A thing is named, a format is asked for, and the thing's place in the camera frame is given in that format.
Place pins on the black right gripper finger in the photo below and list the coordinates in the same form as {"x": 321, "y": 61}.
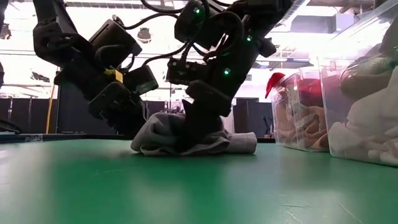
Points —
{"x": 202, "y": 130}
{"x": 187, "y": 113}

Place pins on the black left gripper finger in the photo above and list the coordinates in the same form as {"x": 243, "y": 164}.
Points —
{"x": 130, "y": 127}

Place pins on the smooth grey towel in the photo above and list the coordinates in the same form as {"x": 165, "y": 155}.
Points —
{"x": 236, "y": 143}

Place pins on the red towel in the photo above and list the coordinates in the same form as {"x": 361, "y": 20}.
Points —
{"x": 275, "y": 82}

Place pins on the pink towel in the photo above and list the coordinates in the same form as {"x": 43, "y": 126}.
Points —
{"x": 311, "y": 130}

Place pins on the brown towel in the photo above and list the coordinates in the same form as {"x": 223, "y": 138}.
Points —
{"x": 391, "y": 37}
{"x": 357, "y": 88}

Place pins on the light green towel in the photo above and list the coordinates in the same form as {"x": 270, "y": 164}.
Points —
{"x": 382, "y": 62}

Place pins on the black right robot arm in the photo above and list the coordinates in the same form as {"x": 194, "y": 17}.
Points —
{"x": 248, "y": 18}

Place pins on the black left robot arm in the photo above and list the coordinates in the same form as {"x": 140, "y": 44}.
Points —
{"x": 56, "y": 37}

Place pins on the yellow tape piece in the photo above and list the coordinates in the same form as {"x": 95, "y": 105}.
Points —
{"x": 113, "y": 76}

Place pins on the tall black partition panel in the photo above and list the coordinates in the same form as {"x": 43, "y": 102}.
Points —
{"x": 71, "y": 118}

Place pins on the clear plastic bin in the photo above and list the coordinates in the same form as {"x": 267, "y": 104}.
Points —
{"x": 281, "y": 124}
{"x": 367, "y": 40}

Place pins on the low black partition row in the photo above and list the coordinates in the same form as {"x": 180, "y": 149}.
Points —
{"x": 21, "y": 115}

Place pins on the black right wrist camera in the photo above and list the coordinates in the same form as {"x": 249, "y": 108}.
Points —
{"x": 186, "y": 71}

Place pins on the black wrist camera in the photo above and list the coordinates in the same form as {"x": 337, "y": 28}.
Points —
{"x": 186, "y": 71}
{"x": 141, "y": 79}

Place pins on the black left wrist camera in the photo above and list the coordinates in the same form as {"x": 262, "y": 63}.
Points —
{"x": 141, "y": 79}

